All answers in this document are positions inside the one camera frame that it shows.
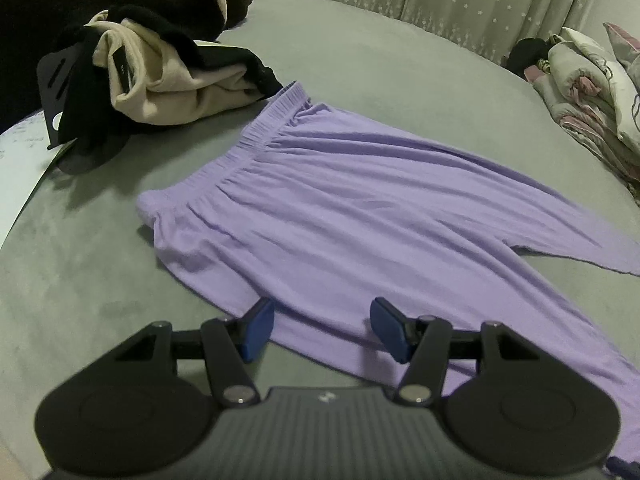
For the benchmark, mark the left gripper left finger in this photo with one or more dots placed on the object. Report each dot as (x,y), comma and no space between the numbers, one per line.
(232,344)

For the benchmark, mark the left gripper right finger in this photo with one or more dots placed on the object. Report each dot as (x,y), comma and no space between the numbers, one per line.
(422,343)

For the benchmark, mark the purple pants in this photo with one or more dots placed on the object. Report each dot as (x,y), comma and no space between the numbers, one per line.
(325,210)

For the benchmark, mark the white paper sheet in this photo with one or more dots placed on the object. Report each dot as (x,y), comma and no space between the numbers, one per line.
(25,158)

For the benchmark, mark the folded floral quilt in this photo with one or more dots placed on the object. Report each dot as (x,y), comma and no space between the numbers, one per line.
(576,95)

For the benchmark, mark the black garment by curtain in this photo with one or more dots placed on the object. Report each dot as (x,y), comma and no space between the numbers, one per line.
(527,52)

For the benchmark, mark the white floral pillow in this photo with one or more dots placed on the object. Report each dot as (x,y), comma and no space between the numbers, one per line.
(621,71)

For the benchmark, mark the black and beige jacket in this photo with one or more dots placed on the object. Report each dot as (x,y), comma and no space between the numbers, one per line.
(104,70)

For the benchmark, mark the pink grey pillow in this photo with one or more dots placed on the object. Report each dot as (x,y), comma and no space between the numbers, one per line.
(620,40)

